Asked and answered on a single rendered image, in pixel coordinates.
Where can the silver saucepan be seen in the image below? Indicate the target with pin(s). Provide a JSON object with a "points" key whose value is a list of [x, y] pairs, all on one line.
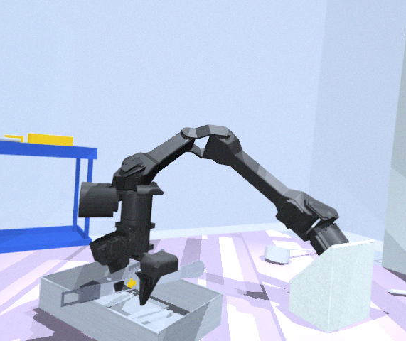
{"points": [[280, 254]]}

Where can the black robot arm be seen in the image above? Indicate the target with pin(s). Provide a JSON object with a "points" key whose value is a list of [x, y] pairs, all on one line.
{"points": [[132, 185]]}

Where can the grey metal tongs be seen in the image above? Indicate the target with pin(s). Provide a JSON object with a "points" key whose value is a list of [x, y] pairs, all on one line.
{"points": [[93, 290]]}

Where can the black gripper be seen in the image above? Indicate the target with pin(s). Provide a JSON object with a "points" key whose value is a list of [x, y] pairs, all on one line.
{"points": [[153, 266]]}

